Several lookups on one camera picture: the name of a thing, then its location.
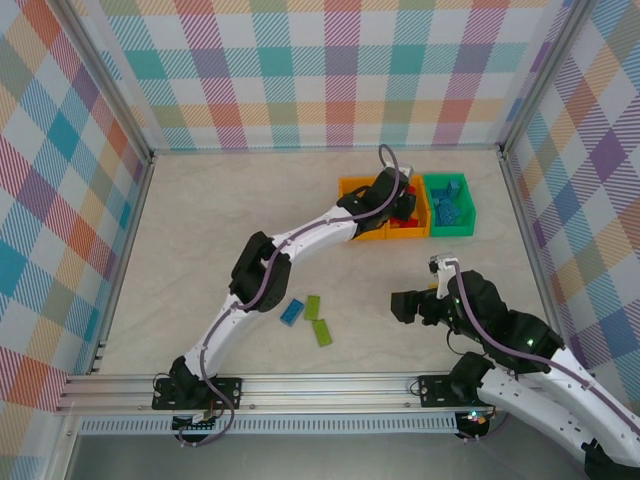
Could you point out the small blue lego brick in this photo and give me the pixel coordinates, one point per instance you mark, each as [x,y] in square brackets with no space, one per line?
[454,186]
[440,194]

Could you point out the long blue lego brick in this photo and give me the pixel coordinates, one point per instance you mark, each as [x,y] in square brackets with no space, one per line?
[292,312]
[444,217]
[452,206]

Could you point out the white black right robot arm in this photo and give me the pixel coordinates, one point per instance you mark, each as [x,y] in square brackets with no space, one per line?
[525,400]

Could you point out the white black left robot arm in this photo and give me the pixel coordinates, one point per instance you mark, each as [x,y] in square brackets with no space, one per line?
[310,245]

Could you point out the orange plastic bin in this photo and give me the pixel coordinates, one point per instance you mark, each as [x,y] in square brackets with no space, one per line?
[407,232]
[350,187]

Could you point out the green plastic bin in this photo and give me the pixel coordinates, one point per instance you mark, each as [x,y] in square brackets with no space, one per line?
[452,230]

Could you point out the long green lego brick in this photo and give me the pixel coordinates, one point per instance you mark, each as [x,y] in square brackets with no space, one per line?
[322,332]

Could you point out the small circuit board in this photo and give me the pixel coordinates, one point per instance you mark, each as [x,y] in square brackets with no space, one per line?
[477,417]
[197,421]

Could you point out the aluminium frame rail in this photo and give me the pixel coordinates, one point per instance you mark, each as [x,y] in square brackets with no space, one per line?
[122,260]
[532,250]
[250,149]

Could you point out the wide aluminium base rail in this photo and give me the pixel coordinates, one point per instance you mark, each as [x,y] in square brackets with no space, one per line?
[325,392]

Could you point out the aluminium frame post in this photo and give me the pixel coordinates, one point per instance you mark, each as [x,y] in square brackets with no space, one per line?
[107,80]
[542,75]

